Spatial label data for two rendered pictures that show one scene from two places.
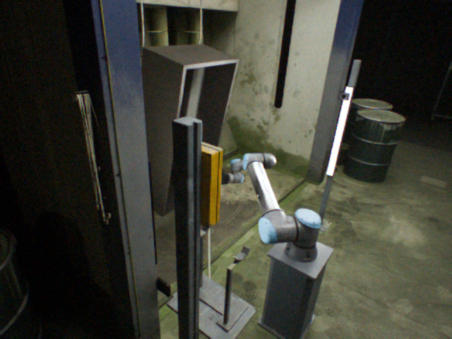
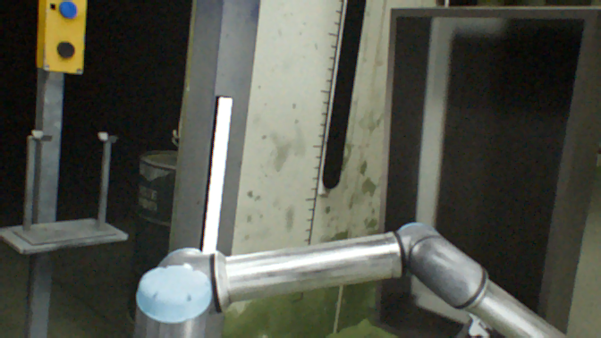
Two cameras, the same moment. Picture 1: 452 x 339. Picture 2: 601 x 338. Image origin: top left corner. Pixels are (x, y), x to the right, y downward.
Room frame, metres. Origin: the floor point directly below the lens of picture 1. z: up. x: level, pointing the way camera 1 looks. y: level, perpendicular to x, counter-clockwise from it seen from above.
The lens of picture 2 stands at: (1.75, -1.53, 1.34)
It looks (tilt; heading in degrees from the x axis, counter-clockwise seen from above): 9 degrees down; 95
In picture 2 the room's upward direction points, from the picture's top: 8 degrees clockwise
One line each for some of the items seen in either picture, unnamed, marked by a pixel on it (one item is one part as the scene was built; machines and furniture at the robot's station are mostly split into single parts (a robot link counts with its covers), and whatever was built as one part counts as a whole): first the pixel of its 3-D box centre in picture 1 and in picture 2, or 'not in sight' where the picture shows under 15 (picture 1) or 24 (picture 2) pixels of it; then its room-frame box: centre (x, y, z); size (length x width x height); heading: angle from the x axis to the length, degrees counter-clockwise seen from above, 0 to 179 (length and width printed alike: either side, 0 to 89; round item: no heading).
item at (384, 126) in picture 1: (371, 146); not in sight; (3.81, -1.96, 0.44); 0.59 x 0.58 x 0.89; 159
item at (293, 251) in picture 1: (302, 244); not in sight; (1.42, -0.49, 0.69); 0.19 x 0.19 x 0.10
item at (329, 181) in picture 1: (335, 152); not in sight; (2.59, -1.02, 0.82); 0.05 x 0.05 x 1.64; 54
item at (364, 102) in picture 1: (371, 104); not in sight; (4.45, -2.10, 0.86); 0.54 x 0.54 x 0.01
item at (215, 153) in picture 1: (200, 184); (62, 29); (0.81, 0.07, 1.42); 0.12 x 0.06 x 0.26; 54
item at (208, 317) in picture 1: (210, 306); (63, 234); (0.88, 0.03, 0.78); 0.31 x 0.23 x 0.01; 54
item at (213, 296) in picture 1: (215, 275); (70, 183); (0.90, 0.02, 0.95); 0.26 x 0.15 x 0.32; 54
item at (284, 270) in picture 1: (293, 288); not in sight; (1.42, -0.49, 0.32); 0.31 x 0.31 x 0.64; 54
